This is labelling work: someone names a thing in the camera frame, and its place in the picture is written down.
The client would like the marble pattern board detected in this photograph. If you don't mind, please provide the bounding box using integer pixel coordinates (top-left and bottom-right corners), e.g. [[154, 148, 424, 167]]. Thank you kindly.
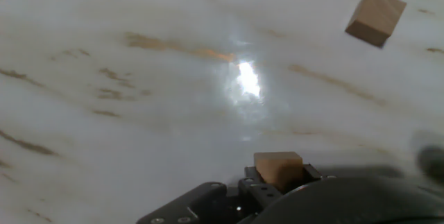
[[0, 0, 444, 224]]

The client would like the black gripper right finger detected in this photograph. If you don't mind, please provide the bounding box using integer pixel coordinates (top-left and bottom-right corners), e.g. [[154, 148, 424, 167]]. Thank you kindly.
[[303, 163, 323, 182]]

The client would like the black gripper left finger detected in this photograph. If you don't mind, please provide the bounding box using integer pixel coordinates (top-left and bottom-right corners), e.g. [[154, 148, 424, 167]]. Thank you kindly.
[[237, 166, 282, 214]]

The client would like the small wooden cube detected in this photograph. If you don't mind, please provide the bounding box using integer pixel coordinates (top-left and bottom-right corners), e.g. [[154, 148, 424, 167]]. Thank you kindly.
[[344, 0, 408, 49], [253, 151, 305, 193]]

